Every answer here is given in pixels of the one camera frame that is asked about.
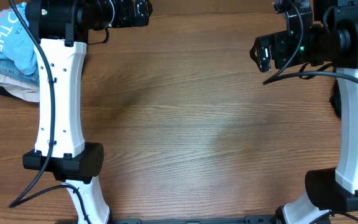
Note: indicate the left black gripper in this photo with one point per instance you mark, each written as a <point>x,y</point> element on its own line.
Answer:
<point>125,18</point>

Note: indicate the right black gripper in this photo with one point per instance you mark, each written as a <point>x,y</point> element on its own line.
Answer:
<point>281,41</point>

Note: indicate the light blue printed t-shirt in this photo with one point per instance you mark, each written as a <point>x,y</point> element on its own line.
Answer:
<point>15,43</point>

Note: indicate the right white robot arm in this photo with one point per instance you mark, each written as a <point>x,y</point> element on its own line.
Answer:
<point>322,39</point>

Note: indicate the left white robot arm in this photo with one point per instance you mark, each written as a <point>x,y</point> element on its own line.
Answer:
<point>60,29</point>

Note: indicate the crumpled black garment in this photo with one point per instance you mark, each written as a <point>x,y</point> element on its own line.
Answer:
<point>335,99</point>

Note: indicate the folded white garment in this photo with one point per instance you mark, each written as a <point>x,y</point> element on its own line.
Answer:
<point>23,90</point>

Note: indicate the folded blue denim jeans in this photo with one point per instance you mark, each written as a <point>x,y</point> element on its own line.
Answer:
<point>8,68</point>

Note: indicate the folded black garment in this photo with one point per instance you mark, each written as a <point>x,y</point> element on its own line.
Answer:
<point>4,92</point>

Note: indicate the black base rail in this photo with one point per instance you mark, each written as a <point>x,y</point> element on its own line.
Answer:
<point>194,221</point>

